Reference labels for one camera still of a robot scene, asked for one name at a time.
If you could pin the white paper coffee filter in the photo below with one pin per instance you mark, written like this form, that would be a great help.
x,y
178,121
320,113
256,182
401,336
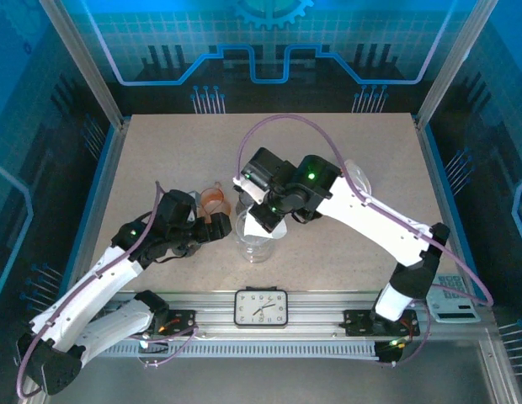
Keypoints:
x,y
249,230

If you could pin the clear glass beaker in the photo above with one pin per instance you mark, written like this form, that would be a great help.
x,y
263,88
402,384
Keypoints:
x,y
240,225

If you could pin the orange coffee filter box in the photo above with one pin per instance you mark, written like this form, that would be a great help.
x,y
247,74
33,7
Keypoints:
x,y
358,174

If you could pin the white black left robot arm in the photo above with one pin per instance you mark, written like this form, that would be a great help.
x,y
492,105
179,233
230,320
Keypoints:
x,y
84,294

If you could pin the black rectangular analog clock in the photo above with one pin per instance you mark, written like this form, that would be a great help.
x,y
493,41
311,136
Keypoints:
x,y
261,308

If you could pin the grey desk calculator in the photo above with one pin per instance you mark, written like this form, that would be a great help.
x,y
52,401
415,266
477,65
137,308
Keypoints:
x,y
459,313

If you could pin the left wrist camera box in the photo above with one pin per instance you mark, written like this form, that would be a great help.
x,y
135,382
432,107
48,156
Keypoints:
x,y
193,214

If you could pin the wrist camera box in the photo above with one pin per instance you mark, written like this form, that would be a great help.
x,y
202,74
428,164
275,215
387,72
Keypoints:
x,y
249,189
193,214

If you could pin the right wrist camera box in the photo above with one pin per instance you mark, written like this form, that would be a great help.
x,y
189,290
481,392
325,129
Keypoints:
x,y
249,189

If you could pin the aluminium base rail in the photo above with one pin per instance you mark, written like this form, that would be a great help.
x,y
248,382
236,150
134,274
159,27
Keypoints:
x,y
210,303

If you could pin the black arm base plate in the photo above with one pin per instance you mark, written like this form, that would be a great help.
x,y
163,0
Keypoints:
x,y
358,324
183,322

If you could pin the aluminium frame post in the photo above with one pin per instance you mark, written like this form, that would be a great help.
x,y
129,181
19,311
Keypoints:
x,y
86,63
453,63

